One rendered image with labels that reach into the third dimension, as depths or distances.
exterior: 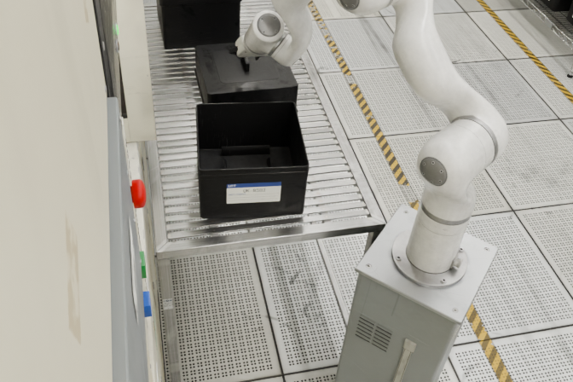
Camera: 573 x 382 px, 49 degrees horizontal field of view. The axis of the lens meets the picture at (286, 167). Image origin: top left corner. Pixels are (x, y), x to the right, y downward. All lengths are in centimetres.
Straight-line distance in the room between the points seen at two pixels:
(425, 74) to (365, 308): 66
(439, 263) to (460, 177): 33
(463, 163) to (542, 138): 222
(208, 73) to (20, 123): 177
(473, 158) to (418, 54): 24
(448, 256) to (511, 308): 109
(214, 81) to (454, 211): 88
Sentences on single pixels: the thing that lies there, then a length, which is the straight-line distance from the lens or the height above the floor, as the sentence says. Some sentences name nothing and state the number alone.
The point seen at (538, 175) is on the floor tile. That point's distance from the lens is 325.
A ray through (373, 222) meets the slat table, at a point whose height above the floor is 76.
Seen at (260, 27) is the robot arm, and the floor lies 116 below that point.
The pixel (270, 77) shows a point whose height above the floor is 86.
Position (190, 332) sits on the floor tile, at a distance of 235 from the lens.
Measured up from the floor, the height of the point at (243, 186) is 87.
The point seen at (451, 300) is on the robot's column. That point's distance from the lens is 156.
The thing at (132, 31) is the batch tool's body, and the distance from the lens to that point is 153.
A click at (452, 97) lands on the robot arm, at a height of 122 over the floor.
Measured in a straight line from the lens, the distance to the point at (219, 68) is 201.
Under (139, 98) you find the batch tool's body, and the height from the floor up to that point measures 101.
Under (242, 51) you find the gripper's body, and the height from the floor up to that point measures 102.
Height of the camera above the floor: 196
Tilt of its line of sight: 42 degrees down
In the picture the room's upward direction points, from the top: 5 degrees clockwise
